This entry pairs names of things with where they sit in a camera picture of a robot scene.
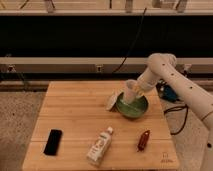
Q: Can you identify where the green ceramic bowl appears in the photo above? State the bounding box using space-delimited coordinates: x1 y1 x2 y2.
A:
116 93 149 119

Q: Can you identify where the white ceramic cup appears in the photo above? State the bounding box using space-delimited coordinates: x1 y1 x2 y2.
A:
123 79 137 104

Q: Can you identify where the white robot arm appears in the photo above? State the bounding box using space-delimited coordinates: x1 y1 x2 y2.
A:
137 53 213 171

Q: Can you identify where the small white block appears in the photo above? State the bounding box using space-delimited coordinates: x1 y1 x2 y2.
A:
106 93 118 111

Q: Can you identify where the blue power adapter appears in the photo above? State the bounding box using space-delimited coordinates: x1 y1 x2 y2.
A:
162 85 178 102

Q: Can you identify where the red brown pepper toy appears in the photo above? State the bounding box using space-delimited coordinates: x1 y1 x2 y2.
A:
137 130 150 151

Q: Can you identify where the white plastic bottle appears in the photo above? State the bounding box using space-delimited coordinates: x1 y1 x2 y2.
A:
86 127 113 166

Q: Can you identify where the black phone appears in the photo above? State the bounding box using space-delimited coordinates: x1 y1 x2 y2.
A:
44 129 62 156

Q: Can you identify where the black floor cable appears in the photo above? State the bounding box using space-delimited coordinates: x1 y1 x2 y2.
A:
155 79 190 136

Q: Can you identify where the black hanging cable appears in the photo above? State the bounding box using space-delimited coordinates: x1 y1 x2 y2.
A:
111 7 148 74

